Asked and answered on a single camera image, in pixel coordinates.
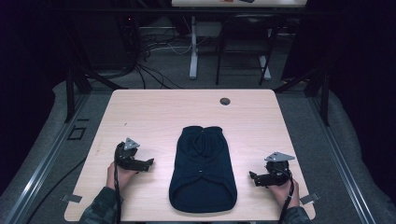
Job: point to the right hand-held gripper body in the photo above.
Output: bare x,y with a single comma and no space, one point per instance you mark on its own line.
277,169

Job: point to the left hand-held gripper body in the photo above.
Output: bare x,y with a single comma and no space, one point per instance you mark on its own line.
124,155

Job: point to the dark blue garment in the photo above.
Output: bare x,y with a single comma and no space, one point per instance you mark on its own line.
202,174

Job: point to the person's right hand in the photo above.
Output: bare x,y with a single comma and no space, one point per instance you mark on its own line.
281,193

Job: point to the person's left hand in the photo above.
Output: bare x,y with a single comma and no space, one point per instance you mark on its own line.
120,179

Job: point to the grey tape strip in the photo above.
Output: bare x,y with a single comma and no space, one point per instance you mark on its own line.
71,198
309,198

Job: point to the black chair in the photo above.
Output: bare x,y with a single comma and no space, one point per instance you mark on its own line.
246,37

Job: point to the white desk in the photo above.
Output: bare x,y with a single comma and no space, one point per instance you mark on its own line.
218,3

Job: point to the aluminium floor rail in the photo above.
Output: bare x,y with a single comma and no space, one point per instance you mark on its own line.
40,168
342,158

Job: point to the black metal frame stand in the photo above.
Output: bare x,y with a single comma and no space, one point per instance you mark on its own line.
323,93
71,93

